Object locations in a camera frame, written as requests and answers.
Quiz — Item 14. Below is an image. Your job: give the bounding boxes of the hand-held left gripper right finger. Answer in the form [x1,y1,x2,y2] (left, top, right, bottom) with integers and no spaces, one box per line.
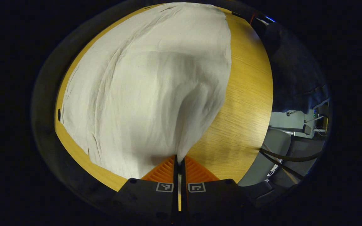
[181,155,263,225]

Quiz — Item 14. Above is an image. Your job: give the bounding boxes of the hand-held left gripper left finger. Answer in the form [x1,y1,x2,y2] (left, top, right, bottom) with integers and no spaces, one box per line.
[110,154,179,225]

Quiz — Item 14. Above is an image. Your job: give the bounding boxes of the white jeans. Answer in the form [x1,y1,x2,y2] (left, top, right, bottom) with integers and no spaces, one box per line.
[60,3,232,180]

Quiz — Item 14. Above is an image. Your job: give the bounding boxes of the grey chair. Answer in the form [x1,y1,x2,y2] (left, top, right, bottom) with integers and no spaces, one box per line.
[238,127,324,189]

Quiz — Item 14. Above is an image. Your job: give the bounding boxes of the black cable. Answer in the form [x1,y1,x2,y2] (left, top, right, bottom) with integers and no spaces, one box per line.
[260,152,304,181]
[260,148,323,162]

